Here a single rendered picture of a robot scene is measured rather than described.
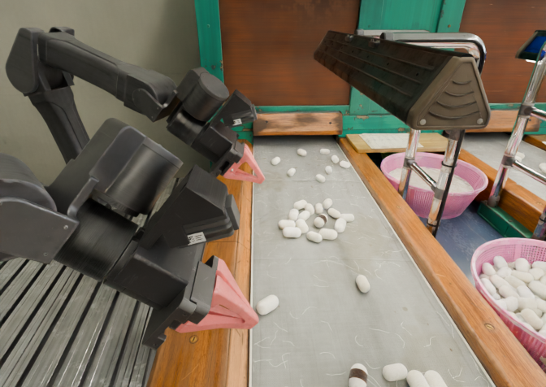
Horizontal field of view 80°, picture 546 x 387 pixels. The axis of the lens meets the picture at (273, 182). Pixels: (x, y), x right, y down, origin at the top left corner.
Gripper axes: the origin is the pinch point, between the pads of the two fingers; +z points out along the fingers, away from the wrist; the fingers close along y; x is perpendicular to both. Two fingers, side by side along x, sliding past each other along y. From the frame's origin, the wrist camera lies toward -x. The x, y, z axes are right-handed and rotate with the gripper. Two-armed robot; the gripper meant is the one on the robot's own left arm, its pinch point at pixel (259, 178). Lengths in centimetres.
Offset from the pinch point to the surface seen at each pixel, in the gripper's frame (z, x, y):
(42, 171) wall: -64, 124, 123
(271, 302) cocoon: 7.3, 6.4, -22.7
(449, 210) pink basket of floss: 46, -20, 10
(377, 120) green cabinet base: 34, -24, 51
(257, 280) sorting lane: 6.8, 9.3, -15.9
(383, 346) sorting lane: 20.0, -2.0, -29.3
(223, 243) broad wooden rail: 0.5, 11.4, -8.8
